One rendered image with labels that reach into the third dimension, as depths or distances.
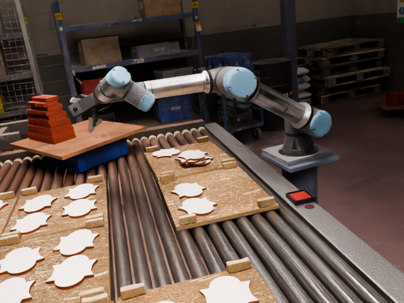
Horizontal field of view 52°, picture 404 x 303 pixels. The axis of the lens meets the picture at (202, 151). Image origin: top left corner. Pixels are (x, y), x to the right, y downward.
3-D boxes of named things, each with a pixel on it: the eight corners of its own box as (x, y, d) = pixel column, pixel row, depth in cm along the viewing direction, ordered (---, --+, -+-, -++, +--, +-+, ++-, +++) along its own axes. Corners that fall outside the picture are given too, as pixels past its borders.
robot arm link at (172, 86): (228, 63, 180) (117, 78, 165) (239, 64, 170) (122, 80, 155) (231, 89, 183) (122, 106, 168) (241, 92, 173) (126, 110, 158)
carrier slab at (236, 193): (238, 169, 175) (238, 165, 174) (279, 208, 137) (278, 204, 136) (157, 185, 168) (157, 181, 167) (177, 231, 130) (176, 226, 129)
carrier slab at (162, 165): (210, 142, 215) (210, 139, 214) (238, 167, 177) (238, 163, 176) (144, 156, 206) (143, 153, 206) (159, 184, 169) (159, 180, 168)
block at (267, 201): (273, 202, 138) (272, 195, 137) (275, 205, 136) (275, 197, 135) (257, 206, 137) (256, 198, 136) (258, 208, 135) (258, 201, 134)
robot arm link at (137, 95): (151, 93, 160) (127, 77, 155) (159, 96, 150) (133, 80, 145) (141, 110, 160) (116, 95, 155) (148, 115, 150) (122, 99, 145)
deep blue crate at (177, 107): (186, 112, 638) (183, 89, 627) (194, 117, 600) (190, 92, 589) (155, 118, 625) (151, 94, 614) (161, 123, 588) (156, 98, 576)
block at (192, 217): (196, 219, 132) (195, 212, 132) (198, 222, 131) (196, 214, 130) (178, 223, 131) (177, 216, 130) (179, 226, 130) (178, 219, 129)
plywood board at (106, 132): (91, 121, 247) (90, 118, 247) (146, 129, 215) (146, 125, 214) (10, 146, 212) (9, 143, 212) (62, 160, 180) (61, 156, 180)
